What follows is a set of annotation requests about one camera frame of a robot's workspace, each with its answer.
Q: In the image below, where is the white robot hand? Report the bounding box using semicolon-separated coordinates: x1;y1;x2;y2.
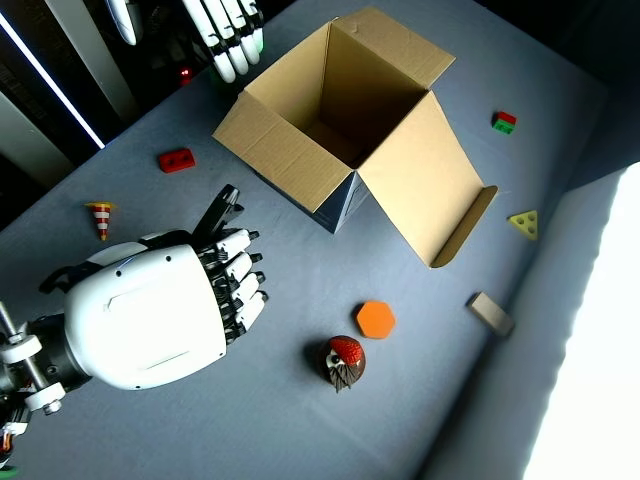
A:
38;227;270;392
106;0;266;84

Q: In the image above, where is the open cardboard box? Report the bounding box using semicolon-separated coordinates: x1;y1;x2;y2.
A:
212;5;500;270

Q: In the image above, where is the striped toy traffic cone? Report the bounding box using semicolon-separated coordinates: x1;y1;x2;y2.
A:
84;200;118;243

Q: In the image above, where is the red toy block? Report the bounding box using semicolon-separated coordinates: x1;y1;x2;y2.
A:
159;147;197;174

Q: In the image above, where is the white light strip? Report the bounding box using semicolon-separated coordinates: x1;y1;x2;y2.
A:
0;10;107;150

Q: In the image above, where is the grey tablecloth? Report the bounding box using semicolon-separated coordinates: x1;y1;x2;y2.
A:
0;0;640;480

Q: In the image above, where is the owl figure with strawberry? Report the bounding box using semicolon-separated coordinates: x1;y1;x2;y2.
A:
319;334;368;394

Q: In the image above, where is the white panel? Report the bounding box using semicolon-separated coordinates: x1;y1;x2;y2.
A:
0;89;77;177

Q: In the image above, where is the orange hexagon block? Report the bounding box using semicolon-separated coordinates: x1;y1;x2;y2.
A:
355;299;398;341

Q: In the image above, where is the red and green block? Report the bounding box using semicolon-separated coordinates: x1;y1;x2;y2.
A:
491;110;518;136

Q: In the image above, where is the grey rectangular block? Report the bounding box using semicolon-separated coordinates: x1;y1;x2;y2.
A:
466;291;516;337

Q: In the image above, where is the yellow cheese wedge toy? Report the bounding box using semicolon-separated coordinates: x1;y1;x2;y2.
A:
507;209;540;242

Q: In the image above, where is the white post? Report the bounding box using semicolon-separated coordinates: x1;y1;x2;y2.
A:
43;0;140;122

